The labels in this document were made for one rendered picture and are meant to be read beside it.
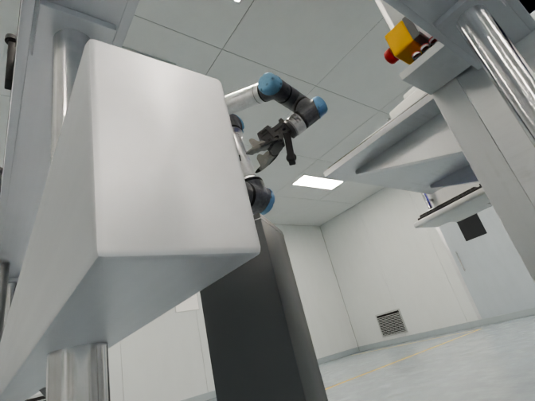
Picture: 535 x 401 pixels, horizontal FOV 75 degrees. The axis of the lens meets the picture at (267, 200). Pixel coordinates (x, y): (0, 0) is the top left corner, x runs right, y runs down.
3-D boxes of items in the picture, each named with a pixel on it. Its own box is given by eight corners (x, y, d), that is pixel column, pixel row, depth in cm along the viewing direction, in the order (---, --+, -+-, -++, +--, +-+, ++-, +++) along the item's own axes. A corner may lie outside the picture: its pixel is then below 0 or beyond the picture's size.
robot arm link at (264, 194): (236, 217, 134) (201, 118, 159) (261, 222, 145) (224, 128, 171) (257, 200, 128) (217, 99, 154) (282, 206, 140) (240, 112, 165)
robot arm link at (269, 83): (185, 100, 150) (274, 62, 119) (205, 110, 159) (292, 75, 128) (183, 125, 148) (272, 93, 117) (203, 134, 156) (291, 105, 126)
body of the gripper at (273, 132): (259, 145, 132) (283, 126, 133) (273, 159, 129) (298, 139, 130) (255, 134, 125) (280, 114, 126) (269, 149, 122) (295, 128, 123)
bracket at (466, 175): (537, 171, 120) (518, 140, 125) (535, 170, 118) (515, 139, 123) (447, 213, 143) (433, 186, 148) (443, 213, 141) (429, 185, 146)
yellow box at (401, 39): (435, 44, 84) (423, 24, 87) (419, 33, 80) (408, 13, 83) (408, 67, 89) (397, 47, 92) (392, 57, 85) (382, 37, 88)
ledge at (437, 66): (487, 53, 76) (483, 47, 77) (462, 31, 68) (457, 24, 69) (431, 95, 86) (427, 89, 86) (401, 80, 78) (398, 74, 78)
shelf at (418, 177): (550, 132, 125) (547, 127, 125) (465, 75, 81) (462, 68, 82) (430, 194, 157) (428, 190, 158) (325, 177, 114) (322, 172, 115)
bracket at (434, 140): (478, 148, 89) (455, 108, 94) (473, 145, 87) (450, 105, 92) (373, 206, 112) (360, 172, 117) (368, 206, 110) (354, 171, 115)
